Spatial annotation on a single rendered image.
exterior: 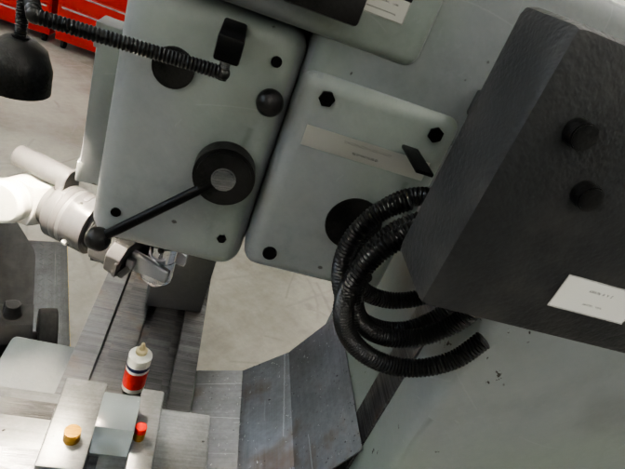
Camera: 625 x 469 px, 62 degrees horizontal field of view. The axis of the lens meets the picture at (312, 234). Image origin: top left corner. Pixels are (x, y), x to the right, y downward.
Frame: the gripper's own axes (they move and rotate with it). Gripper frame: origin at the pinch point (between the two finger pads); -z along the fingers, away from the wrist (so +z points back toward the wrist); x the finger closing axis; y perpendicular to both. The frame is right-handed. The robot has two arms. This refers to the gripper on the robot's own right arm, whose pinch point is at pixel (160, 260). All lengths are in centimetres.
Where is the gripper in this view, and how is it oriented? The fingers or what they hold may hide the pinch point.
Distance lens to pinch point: 82.6
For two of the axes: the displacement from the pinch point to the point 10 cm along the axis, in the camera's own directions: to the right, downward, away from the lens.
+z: -9.0, -4.4, 0.9
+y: -3.4, 8.1, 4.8
